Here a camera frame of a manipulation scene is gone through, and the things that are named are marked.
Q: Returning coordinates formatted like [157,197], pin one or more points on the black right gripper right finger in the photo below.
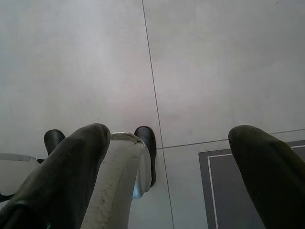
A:
[269,181]

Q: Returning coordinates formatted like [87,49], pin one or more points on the silver robot right leg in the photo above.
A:
[119,171]

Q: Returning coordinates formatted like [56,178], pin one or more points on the black robot foot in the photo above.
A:
[53,139]
[147,138]

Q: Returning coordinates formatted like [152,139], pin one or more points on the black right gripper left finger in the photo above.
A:
[59,181]

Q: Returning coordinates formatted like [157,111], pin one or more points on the black robot left foot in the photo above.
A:
[53,139]

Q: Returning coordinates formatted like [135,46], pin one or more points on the black robot right foot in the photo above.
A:
[147,138]

